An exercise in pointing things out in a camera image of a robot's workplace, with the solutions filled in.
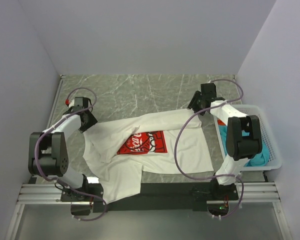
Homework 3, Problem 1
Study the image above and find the white red-print t-shirt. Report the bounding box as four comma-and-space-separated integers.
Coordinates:
83, 109, 213, 203

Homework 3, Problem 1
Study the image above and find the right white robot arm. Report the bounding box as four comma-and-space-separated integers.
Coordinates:
188, 82, 263, 200

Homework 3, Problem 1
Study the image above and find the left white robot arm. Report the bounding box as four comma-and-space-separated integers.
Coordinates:
28, 97, 98, 201

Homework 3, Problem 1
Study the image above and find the orange t-shirt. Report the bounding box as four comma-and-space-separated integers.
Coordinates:
217, 119, 226, 126

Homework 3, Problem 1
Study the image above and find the blue t-shirt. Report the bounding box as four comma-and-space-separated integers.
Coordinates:
218, 124, 270, 168

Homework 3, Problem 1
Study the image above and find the white plastic laundry basket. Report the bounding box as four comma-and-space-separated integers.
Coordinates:
215, 104, 282, 171

